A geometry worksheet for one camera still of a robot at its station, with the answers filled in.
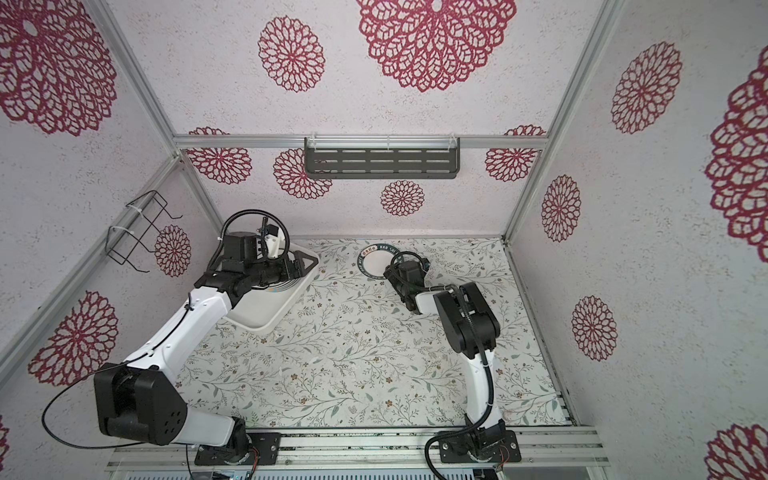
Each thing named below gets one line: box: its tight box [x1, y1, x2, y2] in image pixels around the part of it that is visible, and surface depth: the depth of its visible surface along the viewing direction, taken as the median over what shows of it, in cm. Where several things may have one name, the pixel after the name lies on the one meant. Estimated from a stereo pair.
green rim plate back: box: [357, 243, 404, 280], surface depth 119 cm
